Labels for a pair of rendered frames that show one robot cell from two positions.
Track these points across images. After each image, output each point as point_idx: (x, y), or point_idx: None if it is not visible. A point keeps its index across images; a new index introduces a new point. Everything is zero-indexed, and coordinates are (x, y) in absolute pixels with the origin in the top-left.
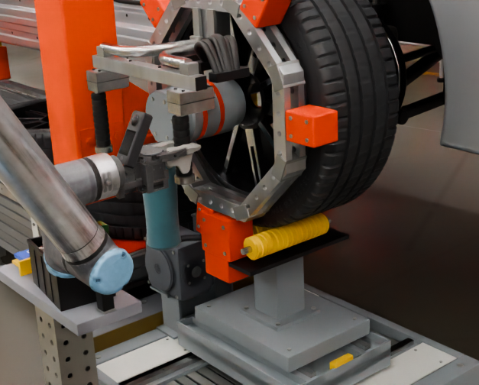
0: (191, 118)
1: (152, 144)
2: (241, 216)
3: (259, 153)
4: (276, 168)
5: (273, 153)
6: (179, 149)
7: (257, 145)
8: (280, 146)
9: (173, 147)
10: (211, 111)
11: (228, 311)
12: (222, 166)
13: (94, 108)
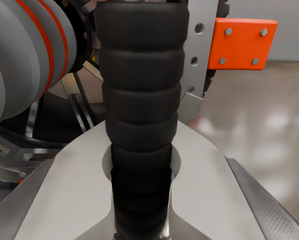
0: (26, 56)
1: (15, 235)
2: (108, 176)
3: (85, 100)
4: (182, 111)
5: (52, 96)
6: (236, 182)
7: (82, 91)
8: (195, 79)
9: (188, 186)
10: (55, 43)
11: None
12: (21, 124)
13: None
